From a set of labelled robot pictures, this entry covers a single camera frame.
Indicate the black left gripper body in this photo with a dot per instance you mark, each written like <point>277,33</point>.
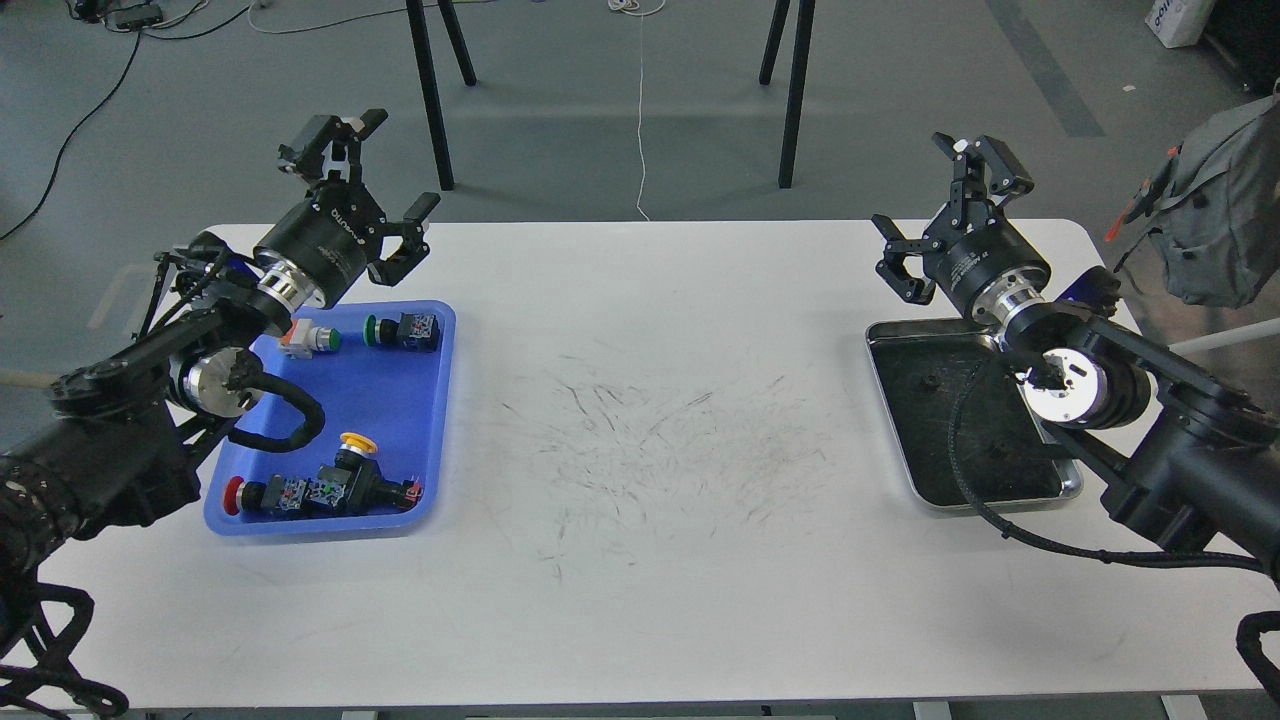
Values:
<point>330,236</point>

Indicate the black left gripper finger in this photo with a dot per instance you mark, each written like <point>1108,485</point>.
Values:
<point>328,148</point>
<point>412,249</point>

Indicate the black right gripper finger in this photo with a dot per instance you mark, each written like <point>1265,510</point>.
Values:
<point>986,175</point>
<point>893,267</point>

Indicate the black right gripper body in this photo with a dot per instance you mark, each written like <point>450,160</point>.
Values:
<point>963,260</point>

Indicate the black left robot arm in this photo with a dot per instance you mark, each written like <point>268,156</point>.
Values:
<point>130,432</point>

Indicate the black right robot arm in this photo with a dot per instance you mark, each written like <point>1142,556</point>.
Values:
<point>1187,461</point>

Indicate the orange white push button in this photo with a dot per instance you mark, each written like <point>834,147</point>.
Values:
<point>305,338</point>

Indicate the silver metal tray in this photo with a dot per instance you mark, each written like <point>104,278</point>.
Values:
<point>943,436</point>

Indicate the black table leg left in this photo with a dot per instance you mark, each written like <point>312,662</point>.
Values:
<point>429,85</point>

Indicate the black table leg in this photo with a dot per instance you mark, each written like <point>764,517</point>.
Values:
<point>800,55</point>
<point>429,85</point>

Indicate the grey backpack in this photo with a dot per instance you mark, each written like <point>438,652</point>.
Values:
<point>1210,211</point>

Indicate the black power strip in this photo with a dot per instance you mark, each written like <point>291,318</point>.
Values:
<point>134,17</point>

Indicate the white bag corner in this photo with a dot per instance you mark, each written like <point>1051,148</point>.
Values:
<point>1178,23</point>

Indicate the black table leg right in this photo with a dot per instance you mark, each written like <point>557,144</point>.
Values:
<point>800,55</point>

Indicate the green push button switch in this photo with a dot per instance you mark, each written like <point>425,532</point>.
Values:
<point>419,332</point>

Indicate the yellow push button switch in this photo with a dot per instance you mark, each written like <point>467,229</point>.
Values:
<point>354,485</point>

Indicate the red push button switch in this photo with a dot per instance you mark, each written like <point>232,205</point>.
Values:
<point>278,497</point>

